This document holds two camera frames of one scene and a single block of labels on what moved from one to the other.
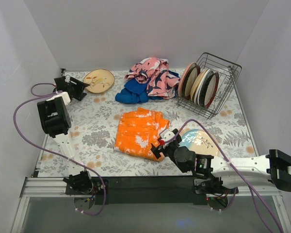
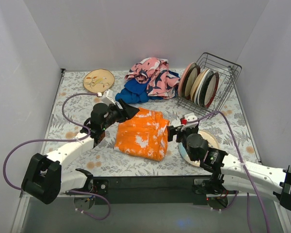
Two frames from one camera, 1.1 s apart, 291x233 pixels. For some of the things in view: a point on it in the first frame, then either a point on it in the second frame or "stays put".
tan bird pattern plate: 100,81 stays put
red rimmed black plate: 209,90 stays put
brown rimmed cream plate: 191,73 stays put
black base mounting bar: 175,190 stays put
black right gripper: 160,148 to 172,132
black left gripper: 73,88 to 122,110
